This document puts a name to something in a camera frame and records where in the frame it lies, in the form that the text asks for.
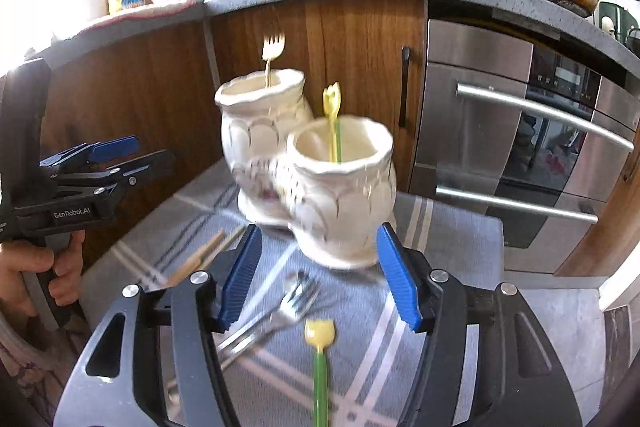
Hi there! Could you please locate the wooden chopstick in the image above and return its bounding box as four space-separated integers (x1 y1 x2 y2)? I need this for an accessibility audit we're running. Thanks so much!
199 227 247 269
165 231 226 288

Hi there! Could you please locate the yellow tulip pick green stem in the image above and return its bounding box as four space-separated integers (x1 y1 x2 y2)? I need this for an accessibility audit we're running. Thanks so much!
304 319 335 427
322 82 346 164

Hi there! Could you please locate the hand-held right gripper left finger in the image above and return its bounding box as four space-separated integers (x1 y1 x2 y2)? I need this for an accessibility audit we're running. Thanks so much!
52 223 264 427

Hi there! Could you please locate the grey checked cloth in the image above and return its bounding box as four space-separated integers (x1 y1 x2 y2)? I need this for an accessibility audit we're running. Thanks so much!
80 157 506 427

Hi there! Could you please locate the black cabinet handle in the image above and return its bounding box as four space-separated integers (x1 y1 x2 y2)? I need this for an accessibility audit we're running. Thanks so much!
398 47 412 128

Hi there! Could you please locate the person's patterned clothing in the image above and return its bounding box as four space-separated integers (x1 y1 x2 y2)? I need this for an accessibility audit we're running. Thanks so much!
0 307 91 427

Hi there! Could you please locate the wooden cabinet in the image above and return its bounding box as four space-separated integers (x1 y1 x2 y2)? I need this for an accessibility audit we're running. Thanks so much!
40 0 429 269

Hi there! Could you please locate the gold fork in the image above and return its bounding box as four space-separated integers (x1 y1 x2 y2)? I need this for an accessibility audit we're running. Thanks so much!
262 32 287 88

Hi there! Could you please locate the pink edged cloth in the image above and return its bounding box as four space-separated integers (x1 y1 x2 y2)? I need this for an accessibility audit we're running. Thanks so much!
75 2 197 30

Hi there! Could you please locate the white ceramic double utensil holder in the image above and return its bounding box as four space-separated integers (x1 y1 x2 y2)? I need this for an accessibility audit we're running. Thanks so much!
214 68 398 269

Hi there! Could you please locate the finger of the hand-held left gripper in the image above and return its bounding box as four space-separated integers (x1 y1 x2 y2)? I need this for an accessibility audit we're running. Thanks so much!
50 149 177 198
39 136 141 172

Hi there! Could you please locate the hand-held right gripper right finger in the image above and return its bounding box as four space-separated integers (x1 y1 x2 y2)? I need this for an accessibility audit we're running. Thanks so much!
376 222 583 427

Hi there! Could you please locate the person's left hand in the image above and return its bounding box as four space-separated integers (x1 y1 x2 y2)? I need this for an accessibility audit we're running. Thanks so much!
0 231 87 319

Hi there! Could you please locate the stainless steel oven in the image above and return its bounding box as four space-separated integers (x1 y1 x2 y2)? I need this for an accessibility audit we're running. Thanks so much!
407 19 640 275

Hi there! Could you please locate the silver fork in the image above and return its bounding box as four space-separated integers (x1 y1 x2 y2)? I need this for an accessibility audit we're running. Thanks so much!
216 274 322 357

